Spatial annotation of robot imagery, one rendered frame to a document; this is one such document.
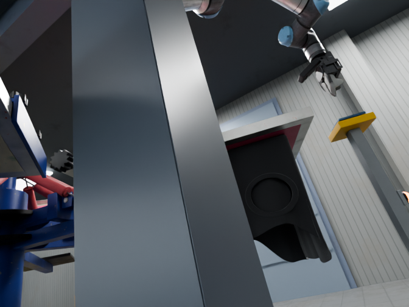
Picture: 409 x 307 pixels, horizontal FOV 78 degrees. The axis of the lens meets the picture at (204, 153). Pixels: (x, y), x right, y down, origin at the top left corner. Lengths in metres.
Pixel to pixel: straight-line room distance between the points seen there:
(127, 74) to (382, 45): 4.26
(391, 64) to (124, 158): 4.17
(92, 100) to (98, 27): 0.15
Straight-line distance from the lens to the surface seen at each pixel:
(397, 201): 1.04
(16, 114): 0.65
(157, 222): 0.29
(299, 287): 3.79
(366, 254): 3.73
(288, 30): 1.21
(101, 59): 0.47
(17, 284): 1.49
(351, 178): 3.77
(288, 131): 0.93
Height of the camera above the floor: 0.59
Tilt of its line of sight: 24 degrees up
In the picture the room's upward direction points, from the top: 14 degrees counter-clockwise
